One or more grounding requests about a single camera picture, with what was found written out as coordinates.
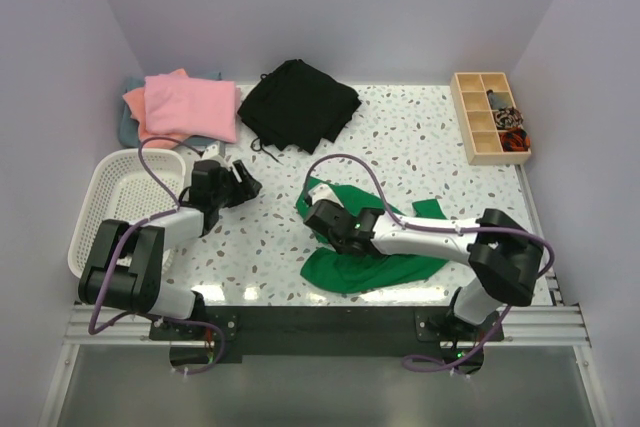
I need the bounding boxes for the green t shirt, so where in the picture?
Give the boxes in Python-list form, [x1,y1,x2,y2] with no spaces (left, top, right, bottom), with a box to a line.
[300,184,448,295]

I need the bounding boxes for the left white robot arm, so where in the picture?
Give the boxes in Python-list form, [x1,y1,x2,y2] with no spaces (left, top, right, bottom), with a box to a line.
[78,160,262,339]

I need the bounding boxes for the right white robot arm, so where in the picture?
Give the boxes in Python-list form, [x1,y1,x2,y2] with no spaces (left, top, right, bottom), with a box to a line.
[304,199,545,340]

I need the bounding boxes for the pink folded t shirt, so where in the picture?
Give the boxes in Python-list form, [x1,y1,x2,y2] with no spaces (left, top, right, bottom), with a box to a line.
[144,74,240,143]

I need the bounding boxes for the black folded garment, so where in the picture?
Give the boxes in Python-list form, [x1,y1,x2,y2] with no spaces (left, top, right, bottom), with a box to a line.
[238,59,361,154]

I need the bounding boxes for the white perforated laundry basket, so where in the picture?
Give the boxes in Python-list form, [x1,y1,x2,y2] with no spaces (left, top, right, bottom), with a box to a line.
[67,149,186,278]

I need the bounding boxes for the salmon folded t shirt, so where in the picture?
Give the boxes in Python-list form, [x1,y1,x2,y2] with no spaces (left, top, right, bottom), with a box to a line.
[118,77,188,149]

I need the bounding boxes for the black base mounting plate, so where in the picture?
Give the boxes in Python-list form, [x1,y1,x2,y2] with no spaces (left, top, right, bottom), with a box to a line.
[149,306,504,369]

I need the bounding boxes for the wooden compartment organizer box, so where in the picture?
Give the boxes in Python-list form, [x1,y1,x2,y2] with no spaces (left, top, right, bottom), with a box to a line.
[450,72,532,165]

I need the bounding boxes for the orange black sock roll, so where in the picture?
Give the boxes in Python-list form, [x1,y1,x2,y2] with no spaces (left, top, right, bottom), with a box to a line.
[499,128,531,152]

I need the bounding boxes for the black white patterned sock roll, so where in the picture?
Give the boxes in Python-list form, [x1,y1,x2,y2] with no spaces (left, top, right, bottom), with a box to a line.
[492,107,524,130]

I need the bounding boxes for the grey rolled sock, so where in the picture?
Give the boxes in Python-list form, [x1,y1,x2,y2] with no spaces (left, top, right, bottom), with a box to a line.
[486,89,511,110]

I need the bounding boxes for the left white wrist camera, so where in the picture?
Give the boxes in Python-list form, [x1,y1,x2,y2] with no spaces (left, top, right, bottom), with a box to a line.
[201,142,225,160]

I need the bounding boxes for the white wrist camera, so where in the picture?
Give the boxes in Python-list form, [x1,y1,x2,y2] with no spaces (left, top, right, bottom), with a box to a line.
[201,142,225,160]
[304,183,342,207]

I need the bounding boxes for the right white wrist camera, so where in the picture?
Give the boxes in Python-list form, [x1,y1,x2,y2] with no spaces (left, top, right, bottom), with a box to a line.
[304,183,342,207]

